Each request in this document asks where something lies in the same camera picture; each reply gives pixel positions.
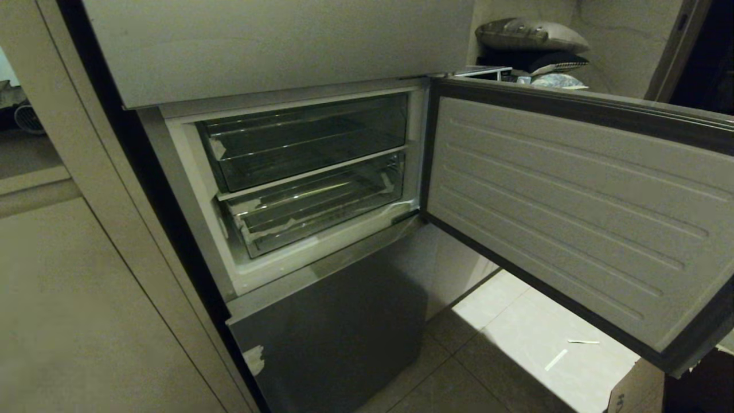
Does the grey fridge door with sticker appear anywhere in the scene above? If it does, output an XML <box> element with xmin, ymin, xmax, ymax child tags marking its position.
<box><xmin>225</xmin><ymin>216</ymin><xmax>436</xmax><ymax>413</ymax></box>

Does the beige cabinet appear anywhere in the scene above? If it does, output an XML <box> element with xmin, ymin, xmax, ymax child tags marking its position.
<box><xmin>0</xmin><ymin>0</ymin><xmax>261</xmax><ymax>413</ymax></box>

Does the white fan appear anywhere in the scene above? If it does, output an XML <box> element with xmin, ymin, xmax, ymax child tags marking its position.
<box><xmin>14</xmin><ymin>103</ymin><xmax>46</xmax><ymax>136</ymax></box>

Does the patterned pale pillow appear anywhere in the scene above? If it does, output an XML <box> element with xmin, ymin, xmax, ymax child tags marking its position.
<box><xmin>530</xmin><ymin>73</ymin><xmax>589</xmax><ymax>91</ymax></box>

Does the grey pillow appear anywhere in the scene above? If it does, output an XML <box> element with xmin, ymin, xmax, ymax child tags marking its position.
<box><xmin>475</xmin><ymin>17</ymin><xmax>591</xmax><ymax>54</ymax></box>

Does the cardboard box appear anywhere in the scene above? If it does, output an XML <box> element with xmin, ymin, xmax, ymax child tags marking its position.
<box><xmin>607</xmin><ymin>357</ymin><xmax>667</xmax><ymax>413</ymax></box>

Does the dark pillow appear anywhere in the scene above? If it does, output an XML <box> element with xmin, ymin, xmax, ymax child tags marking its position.
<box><xmin>477</xmin><ymin>50</ymin><xmax>589</xmax><ymax>76</ymax></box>

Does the grey refrigerator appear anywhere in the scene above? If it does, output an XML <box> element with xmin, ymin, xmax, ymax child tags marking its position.
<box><xmin>122</xmin><ymin>73</ymin><xmax>436</xmax><ymax>322</ymax></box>

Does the open grey fridge door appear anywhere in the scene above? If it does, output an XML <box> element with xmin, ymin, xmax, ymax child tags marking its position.
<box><xmin>420</xmin><ymin>76</ymin><xmax>734</xmax><ymax>379</ymax></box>

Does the clear fridge drawer with tape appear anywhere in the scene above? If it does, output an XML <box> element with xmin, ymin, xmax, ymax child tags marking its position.
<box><xmin>218</xmin><ymin>151</ymin><xmax>407</xmax><ymax>259</ymax></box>

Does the grey fridge door large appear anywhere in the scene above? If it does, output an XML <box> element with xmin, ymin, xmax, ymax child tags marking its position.
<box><xmin>80</xmin><ymin>0</ymin><xmax>477</xmax><ymax>110</ymax></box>

